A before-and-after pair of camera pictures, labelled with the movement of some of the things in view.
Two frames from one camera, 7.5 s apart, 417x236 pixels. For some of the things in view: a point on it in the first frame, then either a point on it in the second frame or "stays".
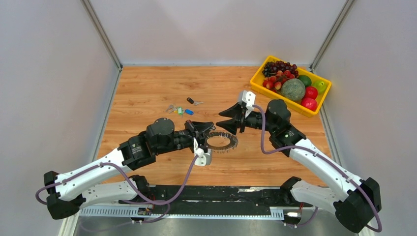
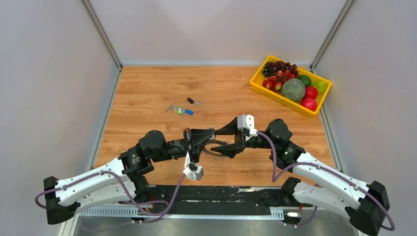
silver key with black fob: x=193 y=102 stays
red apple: x=311 y=92 stays
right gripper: x=237 y=111 → x=239 y=143
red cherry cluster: x=275 y=83 stays
